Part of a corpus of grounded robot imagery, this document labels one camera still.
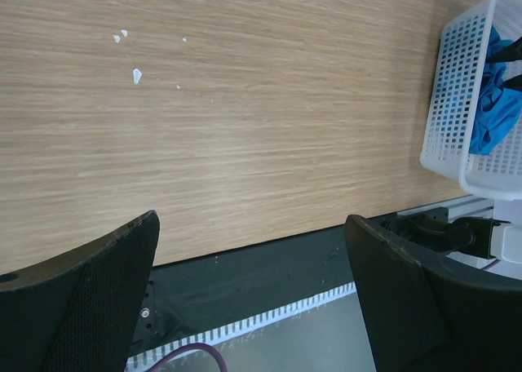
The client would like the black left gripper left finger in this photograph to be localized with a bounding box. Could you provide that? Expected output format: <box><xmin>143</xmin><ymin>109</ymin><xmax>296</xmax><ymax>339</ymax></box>
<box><xmin>1</xmin><ymin>210</ymin><xmax>160</xmax><ymax>371</ymax></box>

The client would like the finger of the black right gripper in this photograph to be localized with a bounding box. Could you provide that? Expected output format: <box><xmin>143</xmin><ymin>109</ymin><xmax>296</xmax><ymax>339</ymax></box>
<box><xmin>488</xmin><ymin>38</ymin><xmax>522</xmax><ymax>64</ymax></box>
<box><xmin>502</xmin><ymin>74</ymin><xmax>522</xmax><ymax>91</ymax></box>

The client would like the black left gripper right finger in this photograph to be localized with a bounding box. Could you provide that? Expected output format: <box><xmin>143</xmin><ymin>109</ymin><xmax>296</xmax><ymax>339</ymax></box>
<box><xmin>345</xmin><ymin>215</ymin><xmax>521</xmax><ymax>371</ymax></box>

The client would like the blue t shirt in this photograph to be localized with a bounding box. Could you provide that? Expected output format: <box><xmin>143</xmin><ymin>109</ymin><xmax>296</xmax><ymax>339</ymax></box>
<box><xmin>469</xmin><ymin>29</ymin><xmax>521</xmax><ymax>155</ymax></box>

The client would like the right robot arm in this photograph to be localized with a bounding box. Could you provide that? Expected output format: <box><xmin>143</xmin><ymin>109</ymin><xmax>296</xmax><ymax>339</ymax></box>
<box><xmin>383</xmin><ymin>29</ymin><xmax>521</xmax><ymax>263</ymax></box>

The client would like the white plastic mesh basket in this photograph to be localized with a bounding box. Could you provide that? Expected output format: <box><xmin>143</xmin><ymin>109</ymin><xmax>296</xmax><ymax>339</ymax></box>
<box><xmin>419</xmin><ymin>0</ymin><xmax>521</xmax><ymax>201</ymax></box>

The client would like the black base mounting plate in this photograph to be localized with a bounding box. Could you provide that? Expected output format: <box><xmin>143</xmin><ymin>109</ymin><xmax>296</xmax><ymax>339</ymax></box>
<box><xmin>130</xmin><ymin>225</ymin><xmax>353</xmax><ymax>355</ymax></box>

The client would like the white paper scrap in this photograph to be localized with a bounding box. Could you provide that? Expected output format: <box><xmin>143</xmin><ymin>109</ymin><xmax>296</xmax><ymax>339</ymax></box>
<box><xmin>132</xmin><ymin>68</ymin><xmax>143</xmax><ymax>85</ymax></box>

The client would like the white slotted cable duct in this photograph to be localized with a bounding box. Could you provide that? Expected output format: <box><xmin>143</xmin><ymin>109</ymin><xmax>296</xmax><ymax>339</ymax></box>
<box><xmin>125</xmin><ymin>281</ymin><xmax>356</xmax><ymax>371</ymax></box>

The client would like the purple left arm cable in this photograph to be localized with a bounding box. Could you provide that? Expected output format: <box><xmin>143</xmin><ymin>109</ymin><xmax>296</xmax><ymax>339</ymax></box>
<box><xmin>148</xmin><ymin>342</ymin><xmax>228</xmax><ymax>372</ymax></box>

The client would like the aluminium front frame rail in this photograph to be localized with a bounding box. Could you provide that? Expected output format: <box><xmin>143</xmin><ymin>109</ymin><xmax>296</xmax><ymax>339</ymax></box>
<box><xmin>399</xmin><ymin>195</ymin><xmax>494</xmax><ymax>222</ymax></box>

